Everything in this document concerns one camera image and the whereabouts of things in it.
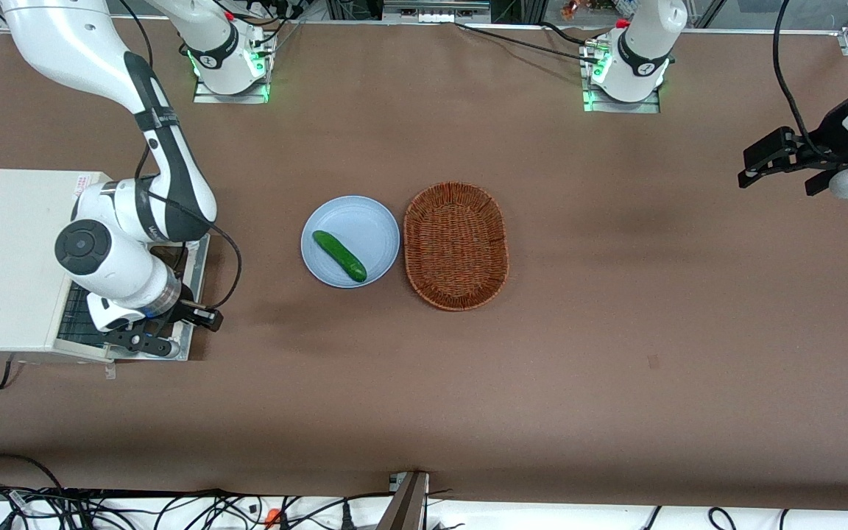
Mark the metal base plate right arm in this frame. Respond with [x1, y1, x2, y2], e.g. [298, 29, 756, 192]
[193, 77, 271, 105]

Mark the metal base plate left arm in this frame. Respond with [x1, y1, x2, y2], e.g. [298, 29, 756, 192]
[582, 87, 662, 114]

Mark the white toaster oven body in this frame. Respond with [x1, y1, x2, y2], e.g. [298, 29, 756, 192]
[0, 169, 116, 362]

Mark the green cucumber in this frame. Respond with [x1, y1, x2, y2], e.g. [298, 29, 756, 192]
[312, 230, 368, 283]

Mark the light blue plate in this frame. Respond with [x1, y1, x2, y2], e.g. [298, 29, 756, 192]
[300, 195, 401, 289]

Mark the brown wicker basket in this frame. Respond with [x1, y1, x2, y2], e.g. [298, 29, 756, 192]
[403, 181, 509, 311]

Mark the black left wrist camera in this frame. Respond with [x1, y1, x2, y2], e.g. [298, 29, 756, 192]
[743, 126, 800, 172]

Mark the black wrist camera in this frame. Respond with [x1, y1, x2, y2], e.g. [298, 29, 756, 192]
[174, 298, 225, 331]
[743, 126, 800, 172]

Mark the wire oven rack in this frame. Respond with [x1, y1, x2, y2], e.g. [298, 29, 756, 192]
[56, 283, 113, 348]

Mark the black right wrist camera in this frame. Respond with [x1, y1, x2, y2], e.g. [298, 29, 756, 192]
[174, 298, 225, 331]

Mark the black camera cable left arm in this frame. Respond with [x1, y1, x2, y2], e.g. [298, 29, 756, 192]
[772, 0, 833, 161]

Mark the black camera cable arm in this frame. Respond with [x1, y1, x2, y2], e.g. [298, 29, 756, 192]
[772, 0, 833, 161]
[146, 188, 243, 311]

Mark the black camera cable right arm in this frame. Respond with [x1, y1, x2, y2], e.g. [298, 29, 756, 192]
[146, 188, 243, 311]

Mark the aluminium frame post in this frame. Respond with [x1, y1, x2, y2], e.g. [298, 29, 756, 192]
[376, 471, 430, 530]

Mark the grey metal rail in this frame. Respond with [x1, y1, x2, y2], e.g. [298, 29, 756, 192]
[382, 0, 493, 24]

